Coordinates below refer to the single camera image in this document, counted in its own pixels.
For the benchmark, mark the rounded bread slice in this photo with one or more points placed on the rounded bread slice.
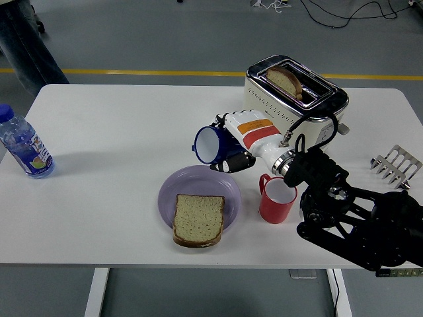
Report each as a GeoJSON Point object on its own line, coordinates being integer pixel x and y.
{"type": "Point", "coordinates": [284, 81]}

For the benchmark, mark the silver metal toast rack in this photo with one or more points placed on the silver metal toast rack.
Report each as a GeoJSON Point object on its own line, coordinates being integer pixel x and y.
{"type": "Point", "coordinates": [393, 163]}

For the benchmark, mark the blue enamel cup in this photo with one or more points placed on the blue enamel cup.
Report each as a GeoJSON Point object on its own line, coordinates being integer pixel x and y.
{"type": "Point", "coordinates": [206, 143]}

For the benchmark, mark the black table control panel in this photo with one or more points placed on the black table control panel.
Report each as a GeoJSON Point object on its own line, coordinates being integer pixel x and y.
{"type": "Point", "coordinates": [403, 273]}

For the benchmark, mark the person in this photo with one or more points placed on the person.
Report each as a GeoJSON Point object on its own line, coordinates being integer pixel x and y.
{"type": "Point", "coordinates": [26, 49]}

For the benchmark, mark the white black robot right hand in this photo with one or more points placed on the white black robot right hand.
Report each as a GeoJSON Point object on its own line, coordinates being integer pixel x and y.
{"type": "Point", "coordinates": [257, 132]}

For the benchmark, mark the grey box under table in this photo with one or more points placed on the grey box under table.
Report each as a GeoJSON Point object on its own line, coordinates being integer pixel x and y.
{"type": "Point", "coordinates": [302, 274]}

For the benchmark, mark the blue-capped plastic drink bottle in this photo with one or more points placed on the blue-capped plastic drink bottle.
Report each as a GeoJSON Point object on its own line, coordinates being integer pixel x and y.
{"type": "Point", "coordinates": [26, 145]}

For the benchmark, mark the square bread slice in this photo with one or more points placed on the square bread slice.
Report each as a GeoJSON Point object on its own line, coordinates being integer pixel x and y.
{"type": "Point", "coordinates": [198, 219]}

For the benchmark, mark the red enamel cup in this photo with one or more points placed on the red enamel cup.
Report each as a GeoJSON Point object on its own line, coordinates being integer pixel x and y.
{"type": "Point", "coordinates": [276, 209]}

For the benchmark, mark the cream chrome toaster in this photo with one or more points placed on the cream chrome toaster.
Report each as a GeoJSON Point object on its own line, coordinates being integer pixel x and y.
{"type": "Point", "coordinates": [264, 99]}

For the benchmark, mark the white table leg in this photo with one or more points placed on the white table leg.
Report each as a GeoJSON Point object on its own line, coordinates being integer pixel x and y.
{"type": "Point", "coordinates": [96, 294]}
{"type": "Point", "coordinates": [343, 294]}

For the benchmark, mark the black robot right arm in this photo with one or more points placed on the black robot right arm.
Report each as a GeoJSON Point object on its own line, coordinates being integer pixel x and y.
{"type": "Point", "coordinates": [330, 204]}

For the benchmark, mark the purple round plate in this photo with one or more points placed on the purple round plate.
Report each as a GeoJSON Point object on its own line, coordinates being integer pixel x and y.
{"type": "Point", "coordinates": [198, 180]}

